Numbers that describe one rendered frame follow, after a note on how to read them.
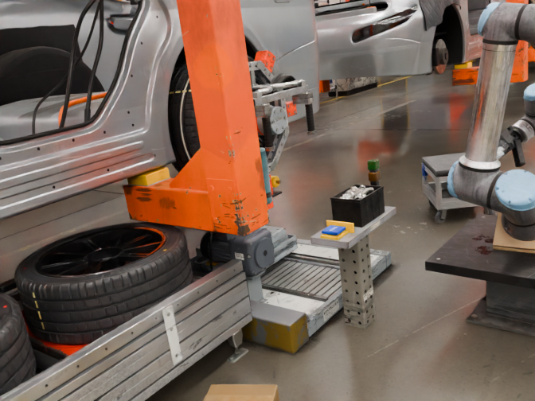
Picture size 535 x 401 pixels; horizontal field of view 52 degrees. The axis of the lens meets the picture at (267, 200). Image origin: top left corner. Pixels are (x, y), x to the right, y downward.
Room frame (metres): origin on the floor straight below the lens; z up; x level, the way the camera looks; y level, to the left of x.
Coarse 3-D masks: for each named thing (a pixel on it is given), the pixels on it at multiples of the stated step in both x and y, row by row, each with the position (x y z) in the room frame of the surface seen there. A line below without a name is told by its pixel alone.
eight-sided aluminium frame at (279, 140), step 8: (248, 64) 2.63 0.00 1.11; (256, 64) 2.67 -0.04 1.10; (264, 64) 2.71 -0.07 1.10; (256, 72) 2.73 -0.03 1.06; (264, 72) 2.71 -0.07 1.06; (264, 80) 2.77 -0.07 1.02; (272, 104) 2.83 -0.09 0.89; (280, 104) 2.80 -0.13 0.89; (288, 128) 2.82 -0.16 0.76; (280, 136) 2.78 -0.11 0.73; (280, 144) 2.76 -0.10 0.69; (272, 152) 2.77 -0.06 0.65; (280, 152) 2.75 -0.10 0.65; (272, 160) 2.70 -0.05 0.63; (272, 168) 2.68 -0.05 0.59
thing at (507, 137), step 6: (510, 126) 2.32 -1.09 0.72; (504, 132) 2.32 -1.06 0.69; (510, 132) 2.30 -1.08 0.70; (516, 132) 2.30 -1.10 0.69; (504, 138) 2.28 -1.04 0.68; (510, 138) 2.29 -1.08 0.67; (516, 138) 2.29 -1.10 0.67; (522, 138) 2.28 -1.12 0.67; (498, 144) 2.27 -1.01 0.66; (504, 144) 2.27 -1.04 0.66; (510, 144) 2.27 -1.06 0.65
